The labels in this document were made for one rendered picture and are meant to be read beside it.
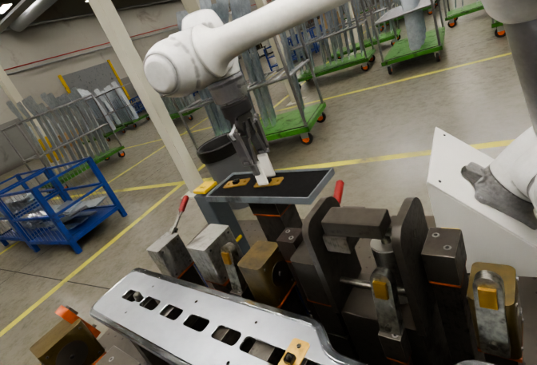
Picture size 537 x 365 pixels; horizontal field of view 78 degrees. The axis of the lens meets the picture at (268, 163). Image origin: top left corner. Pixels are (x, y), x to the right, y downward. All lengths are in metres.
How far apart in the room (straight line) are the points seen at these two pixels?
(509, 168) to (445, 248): 0.50
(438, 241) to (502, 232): 0.45
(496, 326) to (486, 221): 0.46
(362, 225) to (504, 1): 0.37
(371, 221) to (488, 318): 0.21
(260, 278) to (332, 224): 0.24
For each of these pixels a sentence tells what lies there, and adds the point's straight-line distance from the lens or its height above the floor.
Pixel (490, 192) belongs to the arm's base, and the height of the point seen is 0.92.
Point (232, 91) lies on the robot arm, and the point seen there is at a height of 1.43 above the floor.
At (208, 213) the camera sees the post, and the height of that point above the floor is 1.08.
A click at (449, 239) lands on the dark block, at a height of 1.12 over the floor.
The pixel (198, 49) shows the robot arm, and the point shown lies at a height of 1.54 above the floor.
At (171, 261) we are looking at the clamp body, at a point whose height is 1.00.
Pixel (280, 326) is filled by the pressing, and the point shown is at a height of 1.00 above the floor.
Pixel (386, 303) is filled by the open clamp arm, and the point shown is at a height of 1.05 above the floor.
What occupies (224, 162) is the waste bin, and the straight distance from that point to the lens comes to 3.26.
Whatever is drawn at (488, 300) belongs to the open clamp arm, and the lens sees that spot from 0.59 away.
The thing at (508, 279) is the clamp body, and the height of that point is 1.07.
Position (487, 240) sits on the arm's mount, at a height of 0.82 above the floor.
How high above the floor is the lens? 1.52
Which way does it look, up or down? 20 degrees down
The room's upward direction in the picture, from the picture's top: 23 degrees counter-clockwise
